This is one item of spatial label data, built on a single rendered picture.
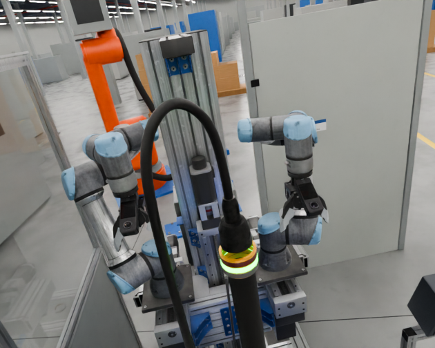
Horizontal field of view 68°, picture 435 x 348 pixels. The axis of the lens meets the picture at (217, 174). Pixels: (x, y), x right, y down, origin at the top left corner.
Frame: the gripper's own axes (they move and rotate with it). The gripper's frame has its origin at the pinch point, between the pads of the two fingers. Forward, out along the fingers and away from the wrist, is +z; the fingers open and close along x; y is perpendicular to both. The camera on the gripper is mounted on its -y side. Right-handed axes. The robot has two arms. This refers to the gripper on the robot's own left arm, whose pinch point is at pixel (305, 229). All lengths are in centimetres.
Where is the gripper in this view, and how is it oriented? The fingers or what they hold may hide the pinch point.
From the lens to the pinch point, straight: 104.8
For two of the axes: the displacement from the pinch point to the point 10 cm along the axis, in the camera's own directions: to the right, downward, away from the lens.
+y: -1.1, -4.2, 9.0
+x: -9.8, 1.9, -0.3
